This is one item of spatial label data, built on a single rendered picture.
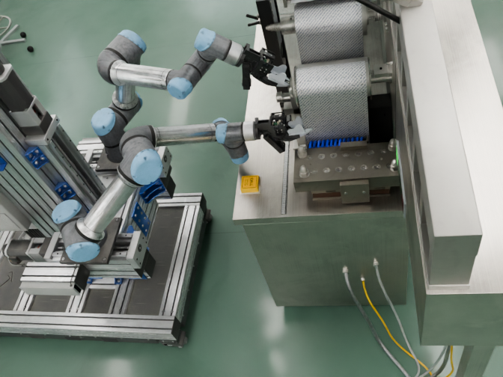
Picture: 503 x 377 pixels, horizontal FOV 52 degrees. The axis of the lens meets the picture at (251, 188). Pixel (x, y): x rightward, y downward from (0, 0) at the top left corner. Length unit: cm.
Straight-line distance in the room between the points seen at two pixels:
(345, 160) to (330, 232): 30
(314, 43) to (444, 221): 113
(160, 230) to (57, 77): 226
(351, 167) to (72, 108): 294
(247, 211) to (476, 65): 95
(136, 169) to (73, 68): 307
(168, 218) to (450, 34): 188
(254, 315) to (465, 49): 172
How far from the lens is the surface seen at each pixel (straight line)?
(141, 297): 278
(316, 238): 205
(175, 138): 200
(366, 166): 187
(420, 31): 137
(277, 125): 187
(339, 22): 193
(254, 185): 202
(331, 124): 191
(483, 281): 118
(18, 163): 220
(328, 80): 180
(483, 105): 149
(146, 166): 182
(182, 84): 176
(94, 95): 440
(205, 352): 277
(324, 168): 188
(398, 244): 211
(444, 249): 101
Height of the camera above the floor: 248
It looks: 51 degrees down
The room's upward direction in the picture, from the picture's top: 20 degrees counter-clockwise
